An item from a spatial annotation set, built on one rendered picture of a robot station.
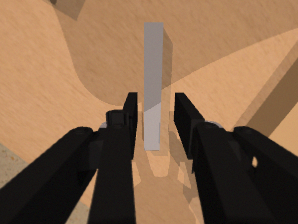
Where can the grey square stick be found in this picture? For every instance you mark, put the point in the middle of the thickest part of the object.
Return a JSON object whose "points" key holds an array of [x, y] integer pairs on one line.
{"points": [[153, 53]]}

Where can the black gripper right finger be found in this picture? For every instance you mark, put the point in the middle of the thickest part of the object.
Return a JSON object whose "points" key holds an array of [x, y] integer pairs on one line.
{"points": [[228, 194]]}

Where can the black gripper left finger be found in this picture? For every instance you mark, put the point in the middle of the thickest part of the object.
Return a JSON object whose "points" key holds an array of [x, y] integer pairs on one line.
{"points": [[49, 188]]}

